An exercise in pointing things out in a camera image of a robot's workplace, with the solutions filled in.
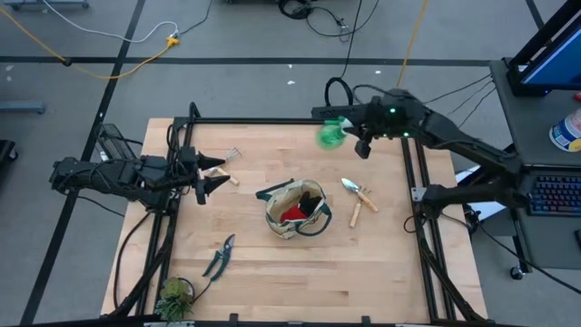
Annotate black floor foot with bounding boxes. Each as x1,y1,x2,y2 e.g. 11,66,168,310
0,139,19,164

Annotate black floor cable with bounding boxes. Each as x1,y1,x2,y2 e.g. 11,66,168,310
467,217,581,295

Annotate white cable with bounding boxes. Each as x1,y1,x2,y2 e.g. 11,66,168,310
43,0,181,45

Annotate plain yellow cable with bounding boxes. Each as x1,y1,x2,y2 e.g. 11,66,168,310
395,0,430,88

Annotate black perforated power box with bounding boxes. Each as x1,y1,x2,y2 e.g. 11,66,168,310
310,104,378,122

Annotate black red gardening glove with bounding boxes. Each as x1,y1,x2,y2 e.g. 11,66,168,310
280,191,324,224

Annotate black mesh box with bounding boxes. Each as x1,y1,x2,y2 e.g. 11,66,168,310
94,123,137,163

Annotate black aluminium table frame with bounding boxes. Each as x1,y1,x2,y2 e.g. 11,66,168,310
108,102,489,327

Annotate black arm base cable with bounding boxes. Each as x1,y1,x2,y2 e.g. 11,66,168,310
113,211,154,311

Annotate wooden handled garden tool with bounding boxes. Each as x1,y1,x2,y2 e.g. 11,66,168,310
216,167,241,186

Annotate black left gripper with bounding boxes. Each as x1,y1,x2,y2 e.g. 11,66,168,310
171,144,232,206

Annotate black looped cable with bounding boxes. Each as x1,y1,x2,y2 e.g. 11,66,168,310
322,0,364,108

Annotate yellow cable with plug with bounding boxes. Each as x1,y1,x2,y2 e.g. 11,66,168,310
0,6,182,81

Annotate white paper sheet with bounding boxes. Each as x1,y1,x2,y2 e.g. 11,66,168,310
456,165,509,222

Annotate wooden handled small cultivator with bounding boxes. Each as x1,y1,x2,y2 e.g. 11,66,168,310
348,184,371,229

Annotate wooden handled hand rake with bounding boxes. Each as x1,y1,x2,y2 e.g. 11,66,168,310
206,145,243,176

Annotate grey computer desk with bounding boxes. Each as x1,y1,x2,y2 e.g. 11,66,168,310
488,58,581,281

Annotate cream green gardening bag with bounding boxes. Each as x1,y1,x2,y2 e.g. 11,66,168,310
254,178,333,241

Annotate green handled pruning shears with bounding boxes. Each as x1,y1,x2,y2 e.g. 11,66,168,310
192,233,237,304

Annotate black cable bundle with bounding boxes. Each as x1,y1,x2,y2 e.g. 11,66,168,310
276,0,353,43

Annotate thin black cable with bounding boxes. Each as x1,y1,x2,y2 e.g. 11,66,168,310
447,80,495,115
424,73,494,105
457,86,497,129

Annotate potted succulent plant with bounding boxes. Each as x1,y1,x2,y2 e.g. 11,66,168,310
153,275,197,323

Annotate grey floor bar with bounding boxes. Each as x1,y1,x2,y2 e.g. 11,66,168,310
4,0,90,10
0,100,46,114

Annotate white plastic tub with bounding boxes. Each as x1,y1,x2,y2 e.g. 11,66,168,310
547,107,581,154

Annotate computer monitor blue screen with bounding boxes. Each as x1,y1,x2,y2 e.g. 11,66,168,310
505,0,581,97

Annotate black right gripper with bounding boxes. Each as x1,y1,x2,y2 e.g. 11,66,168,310
338,97,388,160

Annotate green spray bottle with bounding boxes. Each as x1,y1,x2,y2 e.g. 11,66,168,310
315,115,358,152

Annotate wooden handled silver trowel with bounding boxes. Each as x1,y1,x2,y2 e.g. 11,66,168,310
340,176,379,213

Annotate backlit black keyboard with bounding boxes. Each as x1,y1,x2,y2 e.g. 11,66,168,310
526,174,581,217

